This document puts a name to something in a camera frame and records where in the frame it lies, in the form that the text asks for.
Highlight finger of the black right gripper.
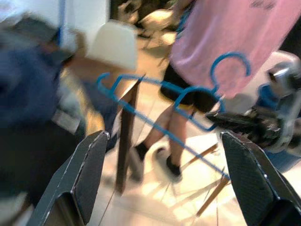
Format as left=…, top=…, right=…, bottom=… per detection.
left=213, top=120, right=259, bottom=136
left=206, top=111, right=256, bottom=123

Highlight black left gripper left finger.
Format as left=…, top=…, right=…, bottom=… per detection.
left=26, top=130, right=111, bottom=226

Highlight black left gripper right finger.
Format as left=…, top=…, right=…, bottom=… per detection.
left=220, top=130, right=301, bottom=226

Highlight blue plastic hanger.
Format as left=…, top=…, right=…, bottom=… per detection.
left=96, top=51, right=252, bottom=180

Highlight white plastic chair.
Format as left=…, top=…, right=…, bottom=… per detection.
left=180, top=142, right=232, bottom=218
left=86, top=20, right=139, bottom=72

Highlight black slide sandal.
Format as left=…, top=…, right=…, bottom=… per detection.
left=165, top=155, right=183, bottom=178
left=135, top=143, right=149, bottom=161

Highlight person in pink shirt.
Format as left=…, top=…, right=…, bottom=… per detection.
left=134, top=0, right=294, bottom=183

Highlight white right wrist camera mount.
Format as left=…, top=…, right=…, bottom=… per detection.
left=256, top=50, right=301, bottom=155

